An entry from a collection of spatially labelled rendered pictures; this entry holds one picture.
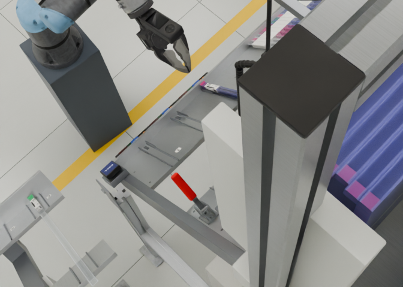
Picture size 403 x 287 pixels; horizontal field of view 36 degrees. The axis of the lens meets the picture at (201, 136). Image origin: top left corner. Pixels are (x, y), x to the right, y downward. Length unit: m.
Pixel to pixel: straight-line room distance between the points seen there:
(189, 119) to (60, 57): 0.52
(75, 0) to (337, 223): 1.22
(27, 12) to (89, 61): 0.27
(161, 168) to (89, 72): 0.63
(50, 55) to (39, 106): 0.67
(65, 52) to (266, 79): 1.61
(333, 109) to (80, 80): 1.72
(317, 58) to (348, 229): 0.20
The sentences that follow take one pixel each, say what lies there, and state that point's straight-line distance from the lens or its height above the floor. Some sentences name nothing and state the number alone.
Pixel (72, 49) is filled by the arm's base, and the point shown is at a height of 0.59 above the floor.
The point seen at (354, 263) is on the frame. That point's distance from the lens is 0.46.
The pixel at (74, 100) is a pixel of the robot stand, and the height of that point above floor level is 0.39.
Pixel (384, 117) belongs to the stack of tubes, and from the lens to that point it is 0.54.
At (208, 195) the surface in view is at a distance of 1.22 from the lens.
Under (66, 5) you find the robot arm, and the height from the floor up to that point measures 0.91.
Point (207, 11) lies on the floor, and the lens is 2.60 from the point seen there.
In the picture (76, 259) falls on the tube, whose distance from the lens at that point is 1.20.
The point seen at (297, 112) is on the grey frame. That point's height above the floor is 1.90.
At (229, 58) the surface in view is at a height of 0.73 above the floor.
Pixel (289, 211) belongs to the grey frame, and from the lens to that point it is 0.38.
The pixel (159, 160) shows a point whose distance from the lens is 1.45.
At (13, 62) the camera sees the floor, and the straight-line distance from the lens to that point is 2.66.
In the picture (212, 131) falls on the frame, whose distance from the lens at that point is 0.47.
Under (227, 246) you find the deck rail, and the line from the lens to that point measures 1.06.
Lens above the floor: 2.14
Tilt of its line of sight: 67 degrees down
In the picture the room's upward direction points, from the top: 12 degrees counter-clockwise
